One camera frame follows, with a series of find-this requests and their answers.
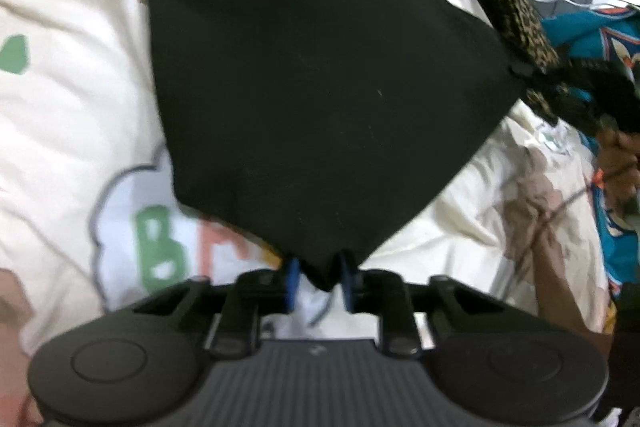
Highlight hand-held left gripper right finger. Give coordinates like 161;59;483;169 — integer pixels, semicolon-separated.
340;252;506;355

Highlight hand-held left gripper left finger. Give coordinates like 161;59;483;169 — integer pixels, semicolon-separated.
132;257;301;355

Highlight black jacket teddy bear lining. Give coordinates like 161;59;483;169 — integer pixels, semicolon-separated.
145;0;526;292

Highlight white printed bed sheet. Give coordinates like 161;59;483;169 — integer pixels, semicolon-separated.
0;0;616;408

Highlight person's right hand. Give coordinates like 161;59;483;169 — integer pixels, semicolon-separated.
595;127;640;228

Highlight leopard print cloth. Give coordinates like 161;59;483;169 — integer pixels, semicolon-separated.
457;0;563;125

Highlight teal printed cloth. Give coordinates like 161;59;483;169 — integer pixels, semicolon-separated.
542;4;640;303

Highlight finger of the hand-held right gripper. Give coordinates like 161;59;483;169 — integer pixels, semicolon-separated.
506;61;538;84

